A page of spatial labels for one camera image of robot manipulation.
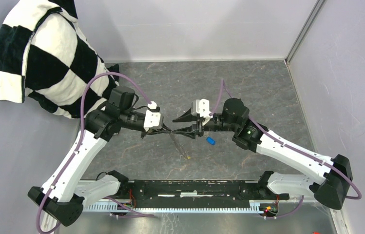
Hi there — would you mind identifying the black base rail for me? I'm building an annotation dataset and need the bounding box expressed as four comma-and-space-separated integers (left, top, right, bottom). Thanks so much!
113, 180, 290, 209

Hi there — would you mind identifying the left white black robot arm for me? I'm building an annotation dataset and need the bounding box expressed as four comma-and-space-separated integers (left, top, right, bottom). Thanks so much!
28, 87, 163, 227

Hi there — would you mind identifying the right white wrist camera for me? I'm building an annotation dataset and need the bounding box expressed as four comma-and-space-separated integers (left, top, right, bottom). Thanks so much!
191, 99, 211, 119

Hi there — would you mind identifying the purple cable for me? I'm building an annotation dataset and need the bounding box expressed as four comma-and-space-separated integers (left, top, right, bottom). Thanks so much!
211, 79, 363, 200
36, 71, 152, 234

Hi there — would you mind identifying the white toothed cable duct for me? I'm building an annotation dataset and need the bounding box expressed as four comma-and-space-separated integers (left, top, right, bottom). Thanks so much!
83, 201, 263, 214

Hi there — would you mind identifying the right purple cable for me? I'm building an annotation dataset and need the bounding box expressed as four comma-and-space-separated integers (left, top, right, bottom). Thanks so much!
211, 79, 363, 200

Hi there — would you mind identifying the black white checkered cloth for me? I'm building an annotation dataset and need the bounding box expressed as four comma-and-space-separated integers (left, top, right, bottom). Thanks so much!
0, 0, 119, 119

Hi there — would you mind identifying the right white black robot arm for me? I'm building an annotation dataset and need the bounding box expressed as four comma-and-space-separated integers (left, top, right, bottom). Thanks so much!
173, 98, 353, 210

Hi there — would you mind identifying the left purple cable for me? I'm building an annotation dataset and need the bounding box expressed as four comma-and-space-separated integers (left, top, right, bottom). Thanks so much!
36, 71, 152, 234

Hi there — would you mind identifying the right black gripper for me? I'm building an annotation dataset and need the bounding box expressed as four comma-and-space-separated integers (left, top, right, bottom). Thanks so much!
173, 106, 238, 140

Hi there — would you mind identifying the aluminium corner profile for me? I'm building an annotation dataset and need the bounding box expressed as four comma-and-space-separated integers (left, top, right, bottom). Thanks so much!
284, 0, 326, 65

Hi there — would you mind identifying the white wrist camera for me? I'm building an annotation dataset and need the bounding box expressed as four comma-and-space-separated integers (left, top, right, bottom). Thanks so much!
191, 99, 211, 119
143, 101, 163, 128

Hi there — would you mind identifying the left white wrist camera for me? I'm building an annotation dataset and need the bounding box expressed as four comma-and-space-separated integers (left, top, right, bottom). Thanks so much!
143, 101, 163, 128

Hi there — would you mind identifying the blue tagged key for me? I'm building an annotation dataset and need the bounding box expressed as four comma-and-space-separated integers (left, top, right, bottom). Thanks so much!
206, 136, 216, 145

